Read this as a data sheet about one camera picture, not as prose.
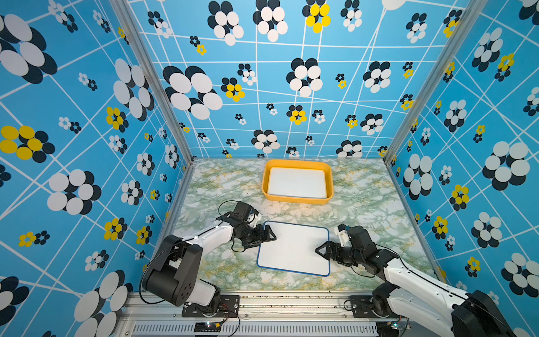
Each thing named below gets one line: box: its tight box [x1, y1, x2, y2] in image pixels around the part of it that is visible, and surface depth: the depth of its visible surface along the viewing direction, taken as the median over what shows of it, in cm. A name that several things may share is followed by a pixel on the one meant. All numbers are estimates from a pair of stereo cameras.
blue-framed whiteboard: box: [256, 221, 331, 277], surface depth 90 cm
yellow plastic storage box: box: [261, 159, 335, 206], surface depth 110 cm
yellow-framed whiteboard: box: [268, 167, 328, 199], surface depth 113 cm
